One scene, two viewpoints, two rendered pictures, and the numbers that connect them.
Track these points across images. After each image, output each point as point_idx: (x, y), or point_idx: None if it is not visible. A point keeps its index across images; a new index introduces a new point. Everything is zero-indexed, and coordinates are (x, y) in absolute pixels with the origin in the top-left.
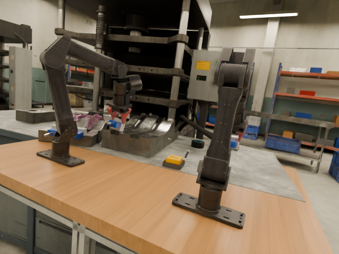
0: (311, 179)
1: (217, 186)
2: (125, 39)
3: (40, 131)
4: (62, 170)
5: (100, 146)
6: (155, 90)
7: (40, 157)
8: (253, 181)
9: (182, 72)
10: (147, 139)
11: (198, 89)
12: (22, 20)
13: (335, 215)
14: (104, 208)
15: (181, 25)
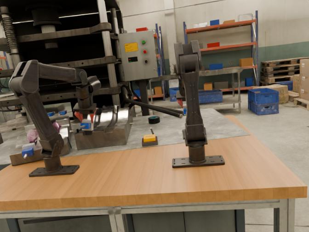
0: (238, 119)
1: (201, 143)
2: (42, 37)
3: (12, 156)
4: (69, 178)
5: (76, 150)
6: None
7: (36, 177)
8: (213, 133)
9: (115, 58)
10: (120, 129)
11: (132, 70)
12: None
13: (263, 141)
14: (132, 188)
15: (100, 14)
